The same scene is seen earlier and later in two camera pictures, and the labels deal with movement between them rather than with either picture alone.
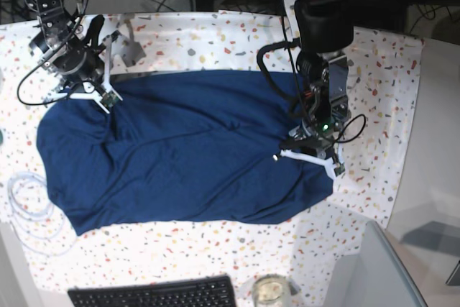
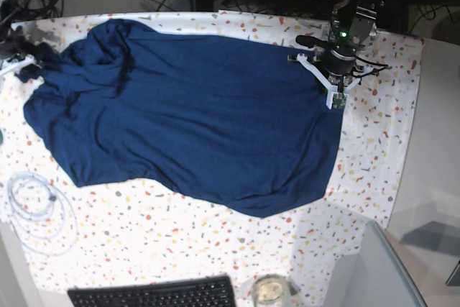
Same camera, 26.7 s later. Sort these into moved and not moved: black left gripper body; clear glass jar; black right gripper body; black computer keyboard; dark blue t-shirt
Moved: dark blue t-shirt; black left gripper body; black right gripper body
Not moved: black computer keyboard; clear glass jar
